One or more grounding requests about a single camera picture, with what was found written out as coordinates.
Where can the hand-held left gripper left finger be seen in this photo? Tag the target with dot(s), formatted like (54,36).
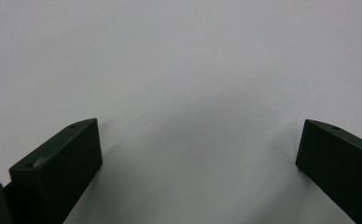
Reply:
(61,168)

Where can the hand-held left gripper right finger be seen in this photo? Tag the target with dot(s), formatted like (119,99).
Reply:
(341,165)

